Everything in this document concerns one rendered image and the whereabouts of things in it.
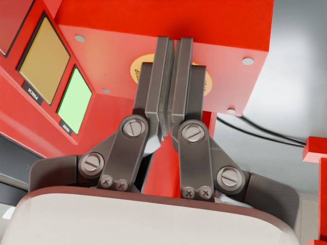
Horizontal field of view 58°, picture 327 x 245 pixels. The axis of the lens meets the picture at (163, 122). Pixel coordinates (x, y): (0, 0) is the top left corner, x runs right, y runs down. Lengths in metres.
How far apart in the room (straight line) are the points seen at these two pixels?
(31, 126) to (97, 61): 0.22
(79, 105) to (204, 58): 0.13
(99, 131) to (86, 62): 0.37
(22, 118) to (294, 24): 1.13
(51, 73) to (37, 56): 0.02
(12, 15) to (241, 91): 0.18
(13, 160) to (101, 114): 0.24
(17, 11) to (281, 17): 1.19
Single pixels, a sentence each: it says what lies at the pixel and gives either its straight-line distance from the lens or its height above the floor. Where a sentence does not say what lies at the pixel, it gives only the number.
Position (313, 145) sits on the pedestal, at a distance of 2.29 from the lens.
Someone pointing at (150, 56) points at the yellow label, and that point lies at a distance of 0.24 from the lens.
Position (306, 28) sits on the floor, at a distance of 1.37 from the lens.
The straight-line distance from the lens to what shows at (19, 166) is 0.46.
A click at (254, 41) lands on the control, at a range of 0.22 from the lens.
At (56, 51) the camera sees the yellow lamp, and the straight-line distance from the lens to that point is 0.24.
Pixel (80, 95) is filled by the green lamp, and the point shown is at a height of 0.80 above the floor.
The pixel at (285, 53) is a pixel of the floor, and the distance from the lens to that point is 1.49.
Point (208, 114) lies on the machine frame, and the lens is 1.55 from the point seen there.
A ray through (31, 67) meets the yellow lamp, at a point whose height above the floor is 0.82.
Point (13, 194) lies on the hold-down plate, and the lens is 0.56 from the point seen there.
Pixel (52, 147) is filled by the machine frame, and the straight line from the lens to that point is 0.50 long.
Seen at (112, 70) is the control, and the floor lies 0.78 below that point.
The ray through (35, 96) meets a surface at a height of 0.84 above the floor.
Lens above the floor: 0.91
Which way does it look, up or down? 22 degrees down
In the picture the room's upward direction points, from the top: 167 degrees counter-clockwise
